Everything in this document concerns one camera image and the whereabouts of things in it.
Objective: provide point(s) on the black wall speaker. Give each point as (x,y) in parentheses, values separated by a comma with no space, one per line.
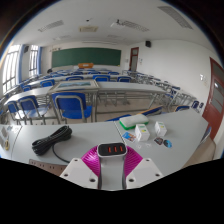
(148,43)
(26,49)

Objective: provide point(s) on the green and white box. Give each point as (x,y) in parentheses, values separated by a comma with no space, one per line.
(134,120)

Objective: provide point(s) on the orange lectern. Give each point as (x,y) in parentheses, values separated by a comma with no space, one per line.
(85,65)

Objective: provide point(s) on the red door with window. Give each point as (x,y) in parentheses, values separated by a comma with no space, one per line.
(134,59)

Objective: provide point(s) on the colourful cards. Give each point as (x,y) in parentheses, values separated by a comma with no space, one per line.
(10,128)

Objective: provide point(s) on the white charger with red ports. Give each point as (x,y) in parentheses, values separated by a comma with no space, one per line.
(111,170)

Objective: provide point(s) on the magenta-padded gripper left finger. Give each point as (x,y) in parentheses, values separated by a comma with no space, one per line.
(78,173)

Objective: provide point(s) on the framed blue picture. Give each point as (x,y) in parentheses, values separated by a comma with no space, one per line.
(75,85)

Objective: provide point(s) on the ceiling air conditioner panel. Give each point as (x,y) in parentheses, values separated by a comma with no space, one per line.
(88,29)

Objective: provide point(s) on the colourful printed card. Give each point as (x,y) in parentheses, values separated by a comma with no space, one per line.
(129,136)

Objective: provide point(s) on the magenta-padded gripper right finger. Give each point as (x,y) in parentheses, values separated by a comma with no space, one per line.
(143,171)

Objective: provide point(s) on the narrow window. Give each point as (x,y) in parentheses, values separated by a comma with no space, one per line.
(33,60)

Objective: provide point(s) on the round blue sticker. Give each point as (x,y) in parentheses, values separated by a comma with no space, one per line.
(167,143)

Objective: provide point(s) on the white ceiling projector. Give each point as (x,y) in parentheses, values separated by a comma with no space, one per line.
(117,23)

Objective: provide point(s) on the ceiling light panels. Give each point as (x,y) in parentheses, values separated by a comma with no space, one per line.
(50,25)

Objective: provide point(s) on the large window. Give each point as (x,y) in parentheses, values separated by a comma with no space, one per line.
(10,68)

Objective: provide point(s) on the green chalkboard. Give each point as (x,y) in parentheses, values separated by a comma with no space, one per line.
(86,57)

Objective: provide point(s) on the grey classroom desks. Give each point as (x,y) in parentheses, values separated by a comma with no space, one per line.
(130,87)

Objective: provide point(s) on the blue classroom chairs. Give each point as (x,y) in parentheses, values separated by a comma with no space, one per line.
(71,105)

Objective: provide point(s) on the dark red door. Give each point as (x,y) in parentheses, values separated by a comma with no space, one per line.
(215,100)

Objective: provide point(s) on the small white box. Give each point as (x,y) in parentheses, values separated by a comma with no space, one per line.
(160,128)
(142,132)

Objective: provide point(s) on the brown power strip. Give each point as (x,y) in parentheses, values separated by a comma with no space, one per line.
(46,166)

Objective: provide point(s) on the blue curtain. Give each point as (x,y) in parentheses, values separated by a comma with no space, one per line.
(39,60)
(21,63)

